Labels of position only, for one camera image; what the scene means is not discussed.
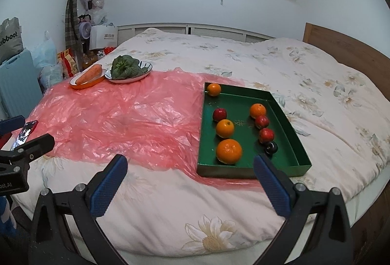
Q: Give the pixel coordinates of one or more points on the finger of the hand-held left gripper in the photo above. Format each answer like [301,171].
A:
[12,125]
[33,146]

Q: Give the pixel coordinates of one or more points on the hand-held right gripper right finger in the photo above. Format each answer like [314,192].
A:
[272,185]

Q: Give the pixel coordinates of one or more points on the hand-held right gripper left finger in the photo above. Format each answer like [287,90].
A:
[109,185]

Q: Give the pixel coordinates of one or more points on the dark plum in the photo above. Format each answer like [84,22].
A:
[270,147]

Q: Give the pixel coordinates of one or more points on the orange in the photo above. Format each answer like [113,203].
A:
[229,151]
[257,110]
[214,89]
[225,128]

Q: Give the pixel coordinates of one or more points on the dark red apple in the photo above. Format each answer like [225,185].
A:
[219,114]

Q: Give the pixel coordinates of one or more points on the green tray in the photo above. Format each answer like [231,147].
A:
[240,100]

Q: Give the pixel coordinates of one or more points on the smartphone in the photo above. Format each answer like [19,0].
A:
[26,133]

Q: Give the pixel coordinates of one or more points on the light blue suitcase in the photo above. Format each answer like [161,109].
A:
[18,82]

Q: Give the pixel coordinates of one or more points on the white plastic bag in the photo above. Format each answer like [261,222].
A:
[51,76]

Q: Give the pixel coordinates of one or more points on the pink plastic sheet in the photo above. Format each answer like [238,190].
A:
[122,118]

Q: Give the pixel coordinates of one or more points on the pale blue plastic bag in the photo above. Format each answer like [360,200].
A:
[44,51]

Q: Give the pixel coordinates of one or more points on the yellow red snack bag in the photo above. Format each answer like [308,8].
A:
[68,63]

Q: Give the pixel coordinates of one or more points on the orange-rimmed white plate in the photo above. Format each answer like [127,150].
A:
[91,84]

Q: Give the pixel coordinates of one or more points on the grey tote bag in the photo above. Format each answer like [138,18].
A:
[10,39]

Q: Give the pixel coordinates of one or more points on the carrot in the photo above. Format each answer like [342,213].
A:
[90,73]

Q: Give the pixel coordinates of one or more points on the orange juice bottle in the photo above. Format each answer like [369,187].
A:
[91,59]

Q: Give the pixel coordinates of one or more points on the striped white plate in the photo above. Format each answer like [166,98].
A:
[134,79]

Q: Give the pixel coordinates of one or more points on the bok choy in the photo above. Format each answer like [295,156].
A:
[126,68]

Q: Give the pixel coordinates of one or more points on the small grey fan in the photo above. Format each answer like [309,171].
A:
[84,30]

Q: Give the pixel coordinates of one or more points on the plaid scarf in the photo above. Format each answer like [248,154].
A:
[71,18]

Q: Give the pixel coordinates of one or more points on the floral bedspread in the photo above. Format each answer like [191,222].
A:
[274,60]

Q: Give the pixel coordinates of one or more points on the white paper bag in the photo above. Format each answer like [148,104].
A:
[103,36]

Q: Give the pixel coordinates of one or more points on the clear plastic bag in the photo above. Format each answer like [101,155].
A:
[99,8]

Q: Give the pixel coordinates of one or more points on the wooden headboard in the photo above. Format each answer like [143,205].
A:
[335,42]

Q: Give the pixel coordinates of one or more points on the white slatted panel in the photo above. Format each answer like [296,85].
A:
[213,33]

